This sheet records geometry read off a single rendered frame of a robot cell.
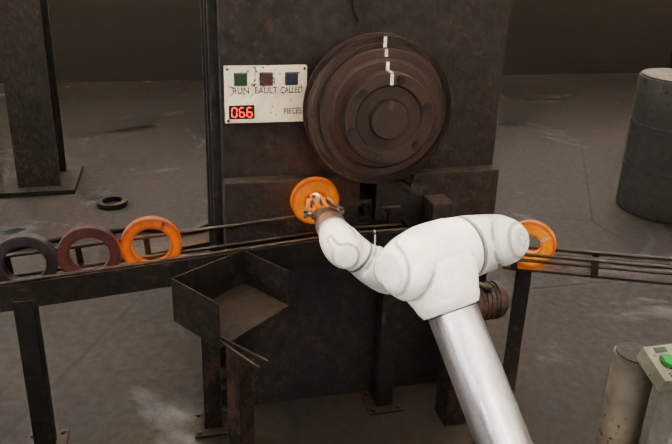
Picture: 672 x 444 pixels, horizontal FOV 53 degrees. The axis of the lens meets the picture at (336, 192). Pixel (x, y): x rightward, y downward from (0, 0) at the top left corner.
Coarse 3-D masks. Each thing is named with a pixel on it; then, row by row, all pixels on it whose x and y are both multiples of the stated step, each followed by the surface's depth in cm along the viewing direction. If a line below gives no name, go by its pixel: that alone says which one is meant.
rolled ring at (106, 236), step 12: (72, 228) 207; (84, 228) 205; (96, 228) 206; (60, 240) 207; (72, 240) 205; (108, 240) 208; (60, 252) 205; (120, 252) 210; (60, 264) 207; (72, 264) 209; (108, 264) 210
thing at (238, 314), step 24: (216, 264) 201; (240, 264) 208; (264, 264) 202; (192, 288) 196; (216, 288) 203; (240, 288) 208; (264, 288) 205; (288, 288) 197; (192, 312) 186; (216, 312) 178; (240, 312) 197; (264, 312) 196; (216, 336) 181; (240, 336) 197; (240, 360) 200; (240, 384) 203; (240, 408) 206; (240, 432) 209
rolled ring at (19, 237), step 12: (12, 240) 201; (24, 240) 202; (36, 240) 202; (0, 252) 201; (48, 252) 205; (0, 264) 202; (48, 264) 206; (0, 276) 204; (12, 276) 206; (36, 276) 209
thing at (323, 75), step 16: (352, 48) 202; (368, 48) 203; (400, 48) 206; (416, 48) 207; (336, 64) 203; (432, 64) 210; (320, 80) 203; (320, 96) 205; (448, 96) 215; (448, 112) 217; (320, 144) 211; (432, 144) 219; (336, 160) 214; (352, 176) 217; (368, 176) 218; (384, 176) 219; (400, 176) 221
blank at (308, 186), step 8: (304, 184) 214; (312, 184) 215; (320, 184) 215; (328, 184) 216; (296, 192) 215; (304, 192) 215; (312, 192) 216; (320, 192) 217; (328, 192) 217; (336, 192) 218; (296, 200) 216; (304, 200) 216; (336, 200) 219; (296, 208) 217; (304, 208) 218; (312, 208) 221; (296, 216) 218
